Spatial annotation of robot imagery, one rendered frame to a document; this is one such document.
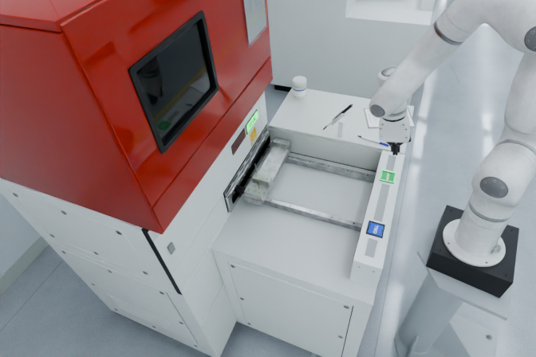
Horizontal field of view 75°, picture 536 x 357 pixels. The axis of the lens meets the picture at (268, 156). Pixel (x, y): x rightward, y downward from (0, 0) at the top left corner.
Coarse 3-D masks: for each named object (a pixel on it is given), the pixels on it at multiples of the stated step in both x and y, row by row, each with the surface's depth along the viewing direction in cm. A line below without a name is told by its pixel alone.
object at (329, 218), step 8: (272, 200) 149; (280, 208) 149; (288, 208) 147; (296, 208) 145; (304, 208) 145; (312, 216) 144; (320, 216) 142; (328, 216) 141; (336, 224) 141; (344, 224) 139; (352, 224) 138; (360, 224) 137
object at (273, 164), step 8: (272, 152) 166; (280, 152) 165; (288, 152) 167; (272, 160) 162; (280, 160) 162; (264, 168) 159; (272, 168) 158; (280, 168) 160; (272, 176) 155; (256, 184) 152; (272, 184) 154; (248, 200) 148; (256, 200) 146; (264, 200) 148
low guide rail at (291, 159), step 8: (288, 160) 168; (296, 160) 165; (304, 160) 165; (320, 168) 163; (328, 168) 161; (336, 168) 159; (344, 168) 159; (352, 176) 158; (360, 176) 156; (368, 176) 155
